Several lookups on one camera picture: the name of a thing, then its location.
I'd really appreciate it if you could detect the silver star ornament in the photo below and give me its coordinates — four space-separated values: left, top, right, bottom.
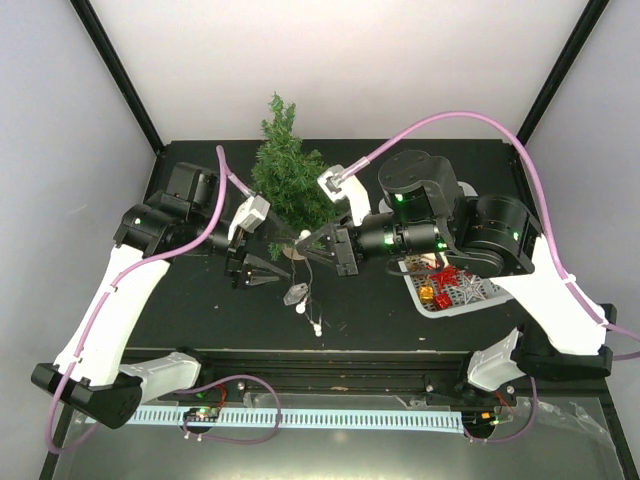
456 275 486 305

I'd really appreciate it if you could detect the light blue slotted cable duct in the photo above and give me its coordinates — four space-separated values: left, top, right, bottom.
128 405 464 434

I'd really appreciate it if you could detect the fairy light string with battery box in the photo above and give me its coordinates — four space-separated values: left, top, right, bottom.
281 228 326 338

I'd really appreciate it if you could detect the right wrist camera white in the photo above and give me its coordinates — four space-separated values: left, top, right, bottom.
317 165 371 226

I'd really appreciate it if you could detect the red foil star ornament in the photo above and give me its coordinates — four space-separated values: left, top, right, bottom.
429 266 460 291

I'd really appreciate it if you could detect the red gift box ornament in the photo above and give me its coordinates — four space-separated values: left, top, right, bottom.
433 293 453 311

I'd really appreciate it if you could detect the small green christmas tree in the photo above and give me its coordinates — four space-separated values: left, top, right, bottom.
251 94 339 260

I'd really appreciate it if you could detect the gold gift box ornament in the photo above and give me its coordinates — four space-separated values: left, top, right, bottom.
418 285 435 304

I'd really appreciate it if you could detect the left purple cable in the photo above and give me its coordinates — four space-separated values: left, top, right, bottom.
44 144 284 455

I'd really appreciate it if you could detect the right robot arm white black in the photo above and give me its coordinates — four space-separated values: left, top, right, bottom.
295 150 613 405

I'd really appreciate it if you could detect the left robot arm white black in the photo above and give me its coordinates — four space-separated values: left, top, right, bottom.
31 162 293 429

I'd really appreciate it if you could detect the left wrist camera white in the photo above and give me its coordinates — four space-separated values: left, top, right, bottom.
227 195 271 242

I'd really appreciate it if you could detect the white plastic basket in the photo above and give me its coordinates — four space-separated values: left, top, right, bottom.
385 237 512 319

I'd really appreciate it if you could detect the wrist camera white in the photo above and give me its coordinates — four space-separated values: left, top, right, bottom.
317 165 371 226
227 195 271 242

